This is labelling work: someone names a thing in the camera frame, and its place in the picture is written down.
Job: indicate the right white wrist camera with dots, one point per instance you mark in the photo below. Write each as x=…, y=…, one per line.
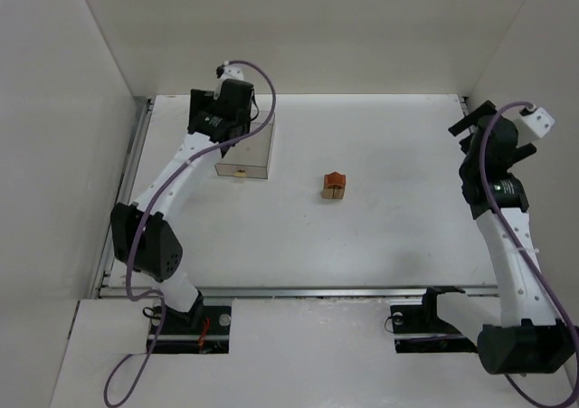
x=533, y=124

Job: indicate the front aluminium rail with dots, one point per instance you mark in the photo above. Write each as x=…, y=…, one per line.
x=318, y=293

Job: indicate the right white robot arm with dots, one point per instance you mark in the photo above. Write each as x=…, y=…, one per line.
x=532, y=334

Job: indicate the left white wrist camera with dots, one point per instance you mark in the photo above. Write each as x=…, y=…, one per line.
x=228, y=71

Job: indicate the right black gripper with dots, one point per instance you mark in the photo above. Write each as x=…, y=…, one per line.
x=468, y=116

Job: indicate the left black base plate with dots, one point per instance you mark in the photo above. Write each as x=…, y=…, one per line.
x=206, y=333

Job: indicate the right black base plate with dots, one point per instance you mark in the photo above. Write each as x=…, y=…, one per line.
x=414, y=333

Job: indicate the light wood block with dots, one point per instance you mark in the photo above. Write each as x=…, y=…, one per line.
x=328, y=193
x=338, y=193

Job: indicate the small red-brown wood block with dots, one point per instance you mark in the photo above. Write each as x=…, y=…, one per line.
x=335, y=179

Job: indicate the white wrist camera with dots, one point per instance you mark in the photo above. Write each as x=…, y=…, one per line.
x=533, y=124
x=228, y=71

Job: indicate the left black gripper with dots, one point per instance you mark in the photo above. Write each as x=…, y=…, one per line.
x=199, y=105

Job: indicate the clear plastic box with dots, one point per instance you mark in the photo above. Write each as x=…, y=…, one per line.
x=251, y=158

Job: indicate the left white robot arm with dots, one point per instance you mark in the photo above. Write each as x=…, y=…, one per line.
x=142, y=232

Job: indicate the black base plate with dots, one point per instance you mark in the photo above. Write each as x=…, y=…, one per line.
x=414, y=333
x=206, y=333

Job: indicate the long red-brown wood block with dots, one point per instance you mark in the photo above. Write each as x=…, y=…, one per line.
x=326, y=186

